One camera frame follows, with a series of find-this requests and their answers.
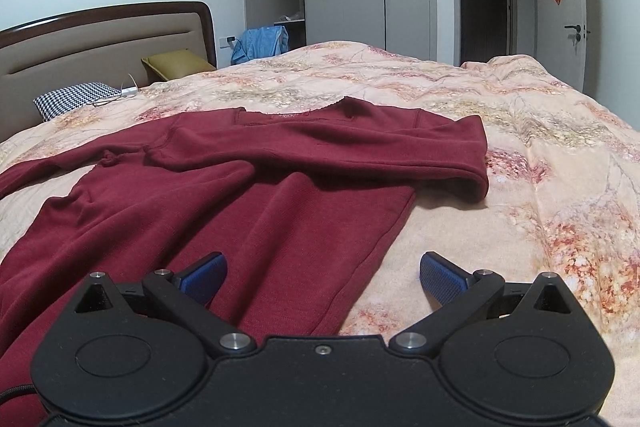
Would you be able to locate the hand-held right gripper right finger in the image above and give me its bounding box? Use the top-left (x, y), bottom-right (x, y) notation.
top-left (389, 251), bottom-right (582, 359)

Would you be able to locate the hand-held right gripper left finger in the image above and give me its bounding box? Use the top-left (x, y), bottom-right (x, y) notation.
top-left (74, 251), bottom-right (255, 356)

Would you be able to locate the dark red sweater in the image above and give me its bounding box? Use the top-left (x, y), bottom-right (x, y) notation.
top-left (0, 96), bottom-right (490, 408)

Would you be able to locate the floral peach blanket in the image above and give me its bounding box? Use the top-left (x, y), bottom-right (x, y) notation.
top-left (0, 39), bottom-right (640, 427)

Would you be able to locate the yellow pillow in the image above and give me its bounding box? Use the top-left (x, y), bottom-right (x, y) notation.
top-left (141, 49), bottom-right (217, 82)

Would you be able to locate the houndstooth pillow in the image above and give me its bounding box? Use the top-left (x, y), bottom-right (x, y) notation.
top-left (33, 82), bottom-right (121, 122)

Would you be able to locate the blue clothing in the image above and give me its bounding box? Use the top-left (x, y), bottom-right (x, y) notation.
top-left (230, 24), bottom-right (291, 65)

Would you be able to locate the brown padded headboard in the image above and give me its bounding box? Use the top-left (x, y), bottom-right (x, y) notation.
top-left (0, 1), bottom-right (218, 142)

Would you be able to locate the white door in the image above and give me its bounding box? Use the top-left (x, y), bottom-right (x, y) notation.
top-left (530, 0), bottom-right (589, 95)

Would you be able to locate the black cable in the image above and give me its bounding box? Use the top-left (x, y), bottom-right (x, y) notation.
top-left (0, 383), bottom-right (37, 409)

